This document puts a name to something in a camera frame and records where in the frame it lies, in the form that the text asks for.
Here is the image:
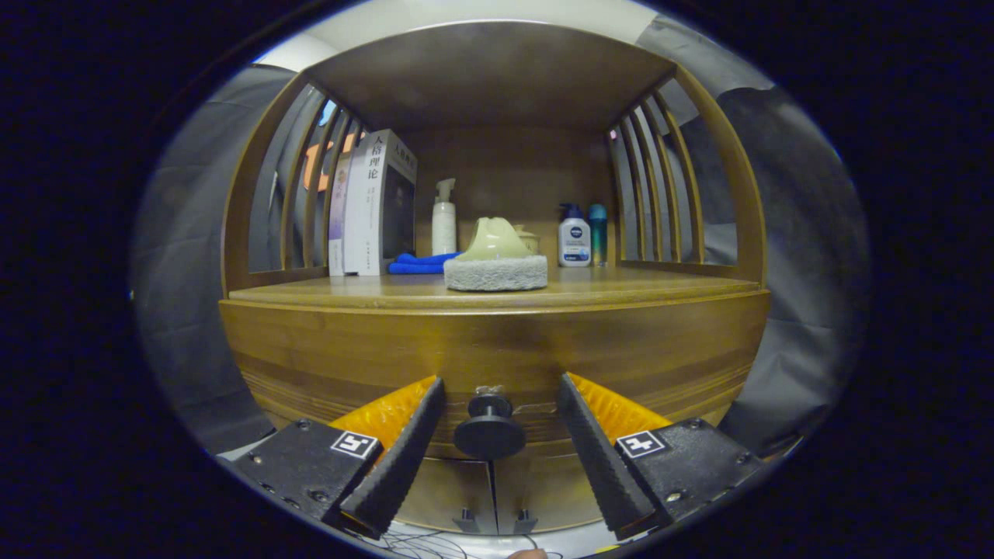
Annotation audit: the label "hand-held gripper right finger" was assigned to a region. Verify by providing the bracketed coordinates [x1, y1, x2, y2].
[557, 372, 766, 542]

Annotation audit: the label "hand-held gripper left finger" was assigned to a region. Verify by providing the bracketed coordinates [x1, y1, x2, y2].
[231, 376, 447, 540]

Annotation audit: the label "wooden drawer with black knob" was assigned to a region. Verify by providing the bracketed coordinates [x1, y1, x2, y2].
[220, 291, 771, 460]

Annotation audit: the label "green handled scrub sponge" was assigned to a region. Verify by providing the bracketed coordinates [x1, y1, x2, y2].
[443, 217, 549, 293]

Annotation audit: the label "wooden cabinet door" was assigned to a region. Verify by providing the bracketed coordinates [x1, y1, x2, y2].
[491, 454, 614, 533]
[392, 458, 498, 535]

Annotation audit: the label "wooden countertop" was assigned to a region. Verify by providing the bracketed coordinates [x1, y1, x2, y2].
[229, 266, 762, 311]

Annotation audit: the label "wooden cabinet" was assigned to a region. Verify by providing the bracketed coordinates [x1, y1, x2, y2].
[219, 19, 771, 536]

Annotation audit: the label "blue folded cloth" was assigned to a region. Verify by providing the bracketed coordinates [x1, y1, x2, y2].
[388, 251, 463, 275]

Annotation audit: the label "white lotion bottle blue cap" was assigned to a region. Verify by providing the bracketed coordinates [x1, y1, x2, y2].
[558, 203, 592, 268]

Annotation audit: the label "teal bottle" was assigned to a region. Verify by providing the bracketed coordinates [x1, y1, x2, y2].
[588, 203, 609, 267]

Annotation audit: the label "white pump bottle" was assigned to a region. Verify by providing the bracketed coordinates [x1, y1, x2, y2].
[432, 179, 457, 256]

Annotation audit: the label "thin pale purple book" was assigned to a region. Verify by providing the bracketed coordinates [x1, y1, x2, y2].
[328, 151, 354, 277]

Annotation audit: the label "thick white book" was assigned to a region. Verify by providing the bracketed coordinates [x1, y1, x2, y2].
[342, 129, 419, 276]

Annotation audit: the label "black backdrop cloth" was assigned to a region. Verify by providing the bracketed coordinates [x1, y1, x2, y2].
[130, 16, 872, 459]

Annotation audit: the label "black floor cables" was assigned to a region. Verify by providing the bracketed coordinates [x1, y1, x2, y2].
[365, 528, 560, 559]

